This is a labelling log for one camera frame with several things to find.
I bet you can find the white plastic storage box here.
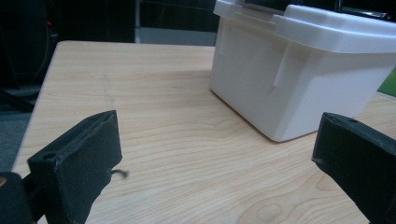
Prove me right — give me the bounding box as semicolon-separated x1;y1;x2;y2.
208;17;396;143

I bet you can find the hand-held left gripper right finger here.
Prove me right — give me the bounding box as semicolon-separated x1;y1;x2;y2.
311;112;396;224

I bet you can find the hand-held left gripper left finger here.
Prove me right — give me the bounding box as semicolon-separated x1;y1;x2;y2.
27;109;123;224

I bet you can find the green and white carton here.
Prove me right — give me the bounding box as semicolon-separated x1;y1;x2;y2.
376;66;396;98

